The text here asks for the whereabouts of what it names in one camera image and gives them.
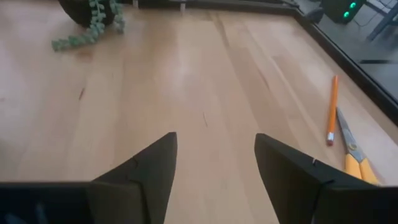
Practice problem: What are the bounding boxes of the yellow-handled scissors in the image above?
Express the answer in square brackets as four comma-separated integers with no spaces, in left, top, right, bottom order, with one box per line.
[335,107,381,187]

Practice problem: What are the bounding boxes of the potted succulent plant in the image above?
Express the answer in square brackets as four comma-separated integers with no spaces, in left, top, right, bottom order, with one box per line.
[51,0,127,52]

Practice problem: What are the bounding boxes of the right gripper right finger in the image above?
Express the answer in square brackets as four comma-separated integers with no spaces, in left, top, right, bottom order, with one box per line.
[254,133,374,224]

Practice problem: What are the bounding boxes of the orange pencil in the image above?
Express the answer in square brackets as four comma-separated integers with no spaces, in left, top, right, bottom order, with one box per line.
[325,74,339,147]

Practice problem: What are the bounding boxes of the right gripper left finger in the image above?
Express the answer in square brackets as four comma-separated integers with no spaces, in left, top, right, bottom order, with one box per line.
[88,131,178,224]

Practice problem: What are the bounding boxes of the grey furniture leg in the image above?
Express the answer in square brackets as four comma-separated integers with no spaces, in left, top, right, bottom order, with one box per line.
[365,0,398,43]

